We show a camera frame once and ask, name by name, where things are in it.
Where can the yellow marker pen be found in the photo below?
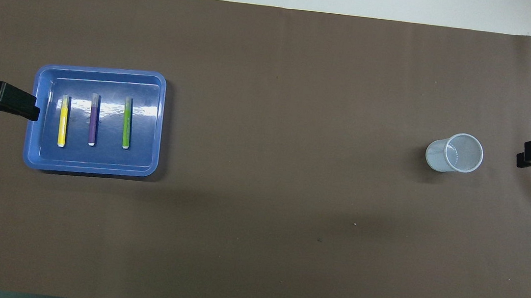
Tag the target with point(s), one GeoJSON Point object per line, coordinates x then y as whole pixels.
{"type": "Point", "coordinates": [63, 123]}

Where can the purple marker pen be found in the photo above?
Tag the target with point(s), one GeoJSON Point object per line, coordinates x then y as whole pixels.
{"type": "Point", "coordinates": [93, 123]}

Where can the green marker pen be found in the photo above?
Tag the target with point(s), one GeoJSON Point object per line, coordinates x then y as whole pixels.
{"type": "Point", "coordinates": [126, 127]}

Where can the clear plastic cup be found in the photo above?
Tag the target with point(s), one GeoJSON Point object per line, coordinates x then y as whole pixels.
{"type": "Point", "coordinates": [442, 160]}

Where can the blue plastic tray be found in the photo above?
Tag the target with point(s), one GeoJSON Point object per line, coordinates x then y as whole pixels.
{"type": "Point", "coordinates": [141, 155]}

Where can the brown paper table mat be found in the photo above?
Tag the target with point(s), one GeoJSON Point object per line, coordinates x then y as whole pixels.
{"type": "Point", "coordinates": [255, 246]}

